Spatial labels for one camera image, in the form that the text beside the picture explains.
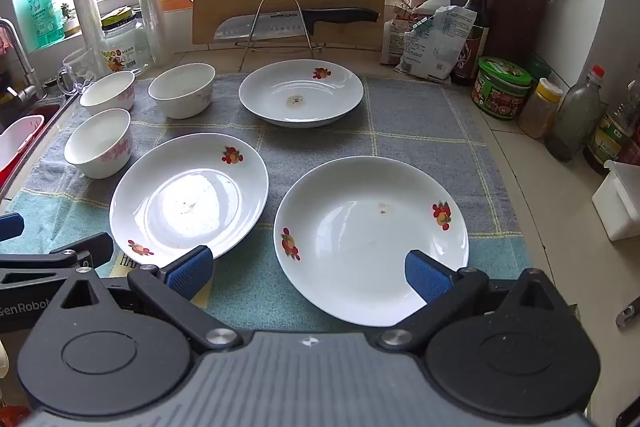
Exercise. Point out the glass jar fruit label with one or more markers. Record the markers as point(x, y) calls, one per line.
point(125, 49)

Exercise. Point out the small metal tool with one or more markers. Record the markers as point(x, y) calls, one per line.
point(627, 317)

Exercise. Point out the red and white bag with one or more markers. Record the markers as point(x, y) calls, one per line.
point(395, 42)

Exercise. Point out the white plastic container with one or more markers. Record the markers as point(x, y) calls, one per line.
point(617, 207)

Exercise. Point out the metal faucet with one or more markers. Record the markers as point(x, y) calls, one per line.
point(20, 57)

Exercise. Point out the small potted plant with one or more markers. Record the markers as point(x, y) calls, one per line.
point(70, 27)

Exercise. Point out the clear bottle red cap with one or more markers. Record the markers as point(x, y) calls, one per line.
point(572, 122)

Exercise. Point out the clear glass mug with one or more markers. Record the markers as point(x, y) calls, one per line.
point(80, 67)

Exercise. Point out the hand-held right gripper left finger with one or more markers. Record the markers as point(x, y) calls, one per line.
point(190, 272)

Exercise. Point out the tall plastic wrap roll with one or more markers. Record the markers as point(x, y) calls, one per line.
point(150, 7)

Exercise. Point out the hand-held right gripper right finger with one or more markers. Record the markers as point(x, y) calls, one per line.
point(425, 277)

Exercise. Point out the white plate fruit print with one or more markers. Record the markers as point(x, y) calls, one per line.
point(190, 202)
point(360, 232)

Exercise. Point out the dark green jar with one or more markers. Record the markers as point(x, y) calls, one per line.
point(539, 68)

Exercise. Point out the yellow-lid spice jar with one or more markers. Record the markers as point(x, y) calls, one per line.
point(539, 109)

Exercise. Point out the steel sink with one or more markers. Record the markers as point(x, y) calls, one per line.
point(50, 111)

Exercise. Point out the teal binder clip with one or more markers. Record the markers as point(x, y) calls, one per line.
point(424, 21)

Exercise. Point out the white plastic colander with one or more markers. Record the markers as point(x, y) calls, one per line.
point(20, 137)

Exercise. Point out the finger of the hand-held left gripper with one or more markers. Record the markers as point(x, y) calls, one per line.
point(11, 227)
point(85, 249)

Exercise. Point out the dark sauce bottle red label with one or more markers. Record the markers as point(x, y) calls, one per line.
point(475, 7)

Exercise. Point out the grey checked dish mat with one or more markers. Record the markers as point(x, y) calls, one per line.
point(400, 132)

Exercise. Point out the oil bottle green label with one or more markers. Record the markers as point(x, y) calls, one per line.
point(612, 137)

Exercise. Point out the green dish soap bottle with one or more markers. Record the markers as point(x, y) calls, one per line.
point(42, 12)

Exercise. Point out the white bowl pink flowers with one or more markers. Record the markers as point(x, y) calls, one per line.
point(107, 92)
point(182, 92)
point(97, 147)

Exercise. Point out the dark red knife block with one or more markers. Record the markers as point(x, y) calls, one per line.
point(515, 22)

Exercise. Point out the white plastic packet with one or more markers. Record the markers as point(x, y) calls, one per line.
point(432, 6)

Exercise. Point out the white plate stained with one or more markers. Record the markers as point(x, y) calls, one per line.
point(300, 94)

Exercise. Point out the white printed bag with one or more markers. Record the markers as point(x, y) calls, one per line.
point(440, 42)

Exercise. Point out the short plastic wrap roll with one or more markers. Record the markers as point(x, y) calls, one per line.
point(87, 22)

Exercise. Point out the green-lid sauce jar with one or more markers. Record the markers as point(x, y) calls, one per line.
point(500, 92)

